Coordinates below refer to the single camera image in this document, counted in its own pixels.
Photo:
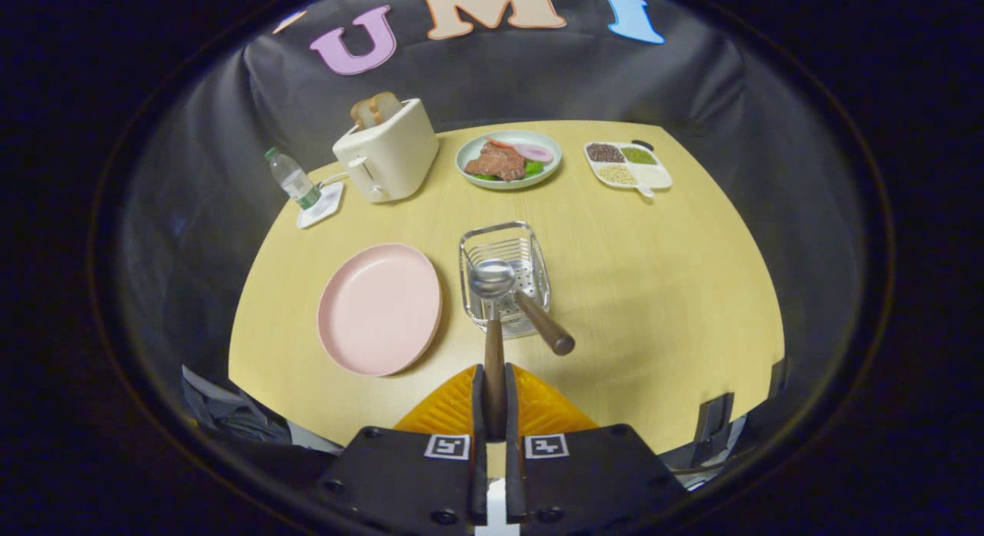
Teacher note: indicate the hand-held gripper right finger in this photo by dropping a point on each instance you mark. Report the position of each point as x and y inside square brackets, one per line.
[592, 482]

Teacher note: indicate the clear plastic water bottle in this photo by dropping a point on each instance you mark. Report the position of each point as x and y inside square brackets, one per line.
[294, 178]

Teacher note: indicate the brown meat slices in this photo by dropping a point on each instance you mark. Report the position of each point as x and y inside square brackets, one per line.
[496, 164]

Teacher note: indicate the pale yellow beans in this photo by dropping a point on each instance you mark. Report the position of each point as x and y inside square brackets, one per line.
[617, 174]

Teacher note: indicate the toasted bread slice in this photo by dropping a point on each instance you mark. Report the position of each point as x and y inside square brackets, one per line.
[386, 105]
[361, 113]

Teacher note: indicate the black backdrop cloth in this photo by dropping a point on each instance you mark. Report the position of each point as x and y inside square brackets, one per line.
[231, 136]

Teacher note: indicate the pink plate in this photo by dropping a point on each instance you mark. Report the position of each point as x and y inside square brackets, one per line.
[380, 309]

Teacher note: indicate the white toaster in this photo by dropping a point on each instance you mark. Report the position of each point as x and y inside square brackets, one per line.
[396, 155]

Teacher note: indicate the pink round food slice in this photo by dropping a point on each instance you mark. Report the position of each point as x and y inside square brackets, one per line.
[533, 152]

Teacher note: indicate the green lettuce leaf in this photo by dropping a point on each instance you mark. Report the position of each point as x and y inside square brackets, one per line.
[533, 169]

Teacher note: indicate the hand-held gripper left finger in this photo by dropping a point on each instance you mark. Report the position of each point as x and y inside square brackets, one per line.
[415, 482]

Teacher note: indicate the pale green plate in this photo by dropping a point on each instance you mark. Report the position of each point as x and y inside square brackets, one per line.
[469, 153]

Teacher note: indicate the dark brown beans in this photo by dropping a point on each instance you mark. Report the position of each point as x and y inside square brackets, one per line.
[604, 152]

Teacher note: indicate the green beans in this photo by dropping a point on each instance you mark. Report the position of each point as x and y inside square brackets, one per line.
[639, 155]

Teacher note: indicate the white square coaster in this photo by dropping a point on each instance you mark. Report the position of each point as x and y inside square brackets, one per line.
[327, 207]

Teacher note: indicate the white divided dish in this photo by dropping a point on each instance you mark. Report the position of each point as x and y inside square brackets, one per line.
[657, 176]

